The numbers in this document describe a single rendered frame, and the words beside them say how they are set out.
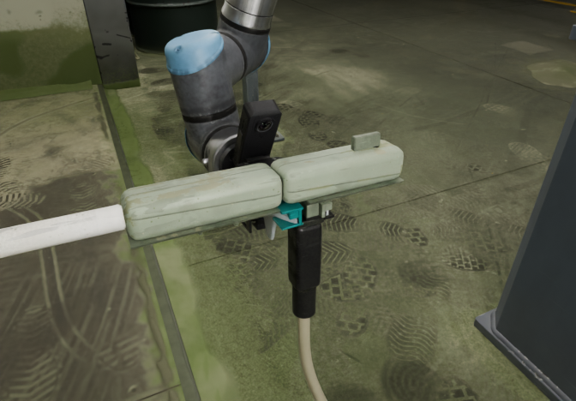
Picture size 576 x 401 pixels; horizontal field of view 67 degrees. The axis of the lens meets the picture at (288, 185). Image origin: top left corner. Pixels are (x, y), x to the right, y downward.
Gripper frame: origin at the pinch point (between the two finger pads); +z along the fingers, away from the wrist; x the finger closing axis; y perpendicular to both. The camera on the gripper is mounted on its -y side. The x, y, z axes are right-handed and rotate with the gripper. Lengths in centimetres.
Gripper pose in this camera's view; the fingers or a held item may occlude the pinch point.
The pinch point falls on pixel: (306, 206)
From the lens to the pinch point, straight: 48.4
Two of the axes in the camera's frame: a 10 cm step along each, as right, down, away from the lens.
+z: 4.5, 3.7, -8.2
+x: -8.9, 1.8, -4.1
